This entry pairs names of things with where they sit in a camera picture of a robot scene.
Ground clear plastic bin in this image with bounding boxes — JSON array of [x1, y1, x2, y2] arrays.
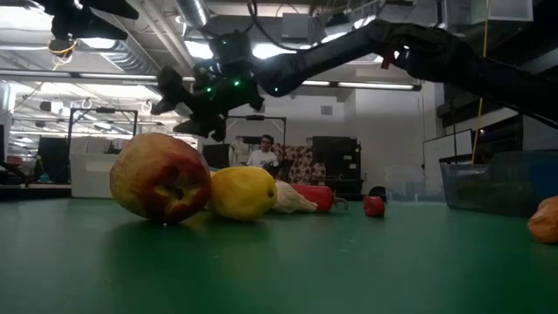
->
[[385, 163, 444, 203]]

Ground black monitor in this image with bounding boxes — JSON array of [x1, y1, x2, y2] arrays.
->
[[37, 137, 71, 183]]

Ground yellow hanging cable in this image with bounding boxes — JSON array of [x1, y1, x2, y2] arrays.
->
[[470, 0, 492, 166]]

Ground floral patterned couch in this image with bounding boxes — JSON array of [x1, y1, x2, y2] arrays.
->
[[278, 144, 327, 187]]

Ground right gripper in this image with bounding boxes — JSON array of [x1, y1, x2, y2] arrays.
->
[[150, 60, 266, 142]]

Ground long ceiling light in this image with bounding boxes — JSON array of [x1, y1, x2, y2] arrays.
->
[[300, 79, 423, 92]]

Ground red and yellow apple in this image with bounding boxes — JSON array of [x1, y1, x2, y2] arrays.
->
[[108, 132, 214, 224]]

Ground silver ceiling duct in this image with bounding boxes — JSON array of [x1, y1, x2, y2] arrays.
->
[[176, 0, 210, 28]]

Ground black cabinet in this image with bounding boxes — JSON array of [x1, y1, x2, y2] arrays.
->
[[311, 135, 364, 195]]

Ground beige garlic bulb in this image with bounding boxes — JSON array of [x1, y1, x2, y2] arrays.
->
[[272, 181, 318, 215]]

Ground white plastic bin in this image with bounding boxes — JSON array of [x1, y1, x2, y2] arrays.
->
[[69, 137, 132, 200]]

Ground orange carrot with green top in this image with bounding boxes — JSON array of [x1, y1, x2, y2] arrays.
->
[[527, 195, 558, 244]]

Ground blue plastic bin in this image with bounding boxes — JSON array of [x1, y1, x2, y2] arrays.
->
[[538, 160, 558, 202]]

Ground long red pepper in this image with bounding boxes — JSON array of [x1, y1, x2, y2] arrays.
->
[[290, 183, 350, 213]]

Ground person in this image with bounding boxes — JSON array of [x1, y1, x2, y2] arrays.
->
[[246, 133, 283, 178]]

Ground green-tinted clear bin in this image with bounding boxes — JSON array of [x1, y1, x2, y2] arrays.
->
[[439, 150, 558, 218]]

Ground green table mat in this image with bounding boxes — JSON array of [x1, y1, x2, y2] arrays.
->
[[0, 198, 558, 314]]

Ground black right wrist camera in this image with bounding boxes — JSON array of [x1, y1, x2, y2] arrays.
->
[[208, 29, 255, 66]]

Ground black metal frame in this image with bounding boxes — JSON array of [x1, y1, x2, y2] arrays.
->
[[226, 114, 288, 147]]

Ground yellow lemon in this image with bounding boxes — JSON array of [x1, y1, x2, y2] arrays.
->
[[208, 165, 279, 222]]

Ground small red pepper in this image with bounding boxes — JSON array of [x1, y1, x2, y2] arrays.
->
[[363, 195, 386, 218]]

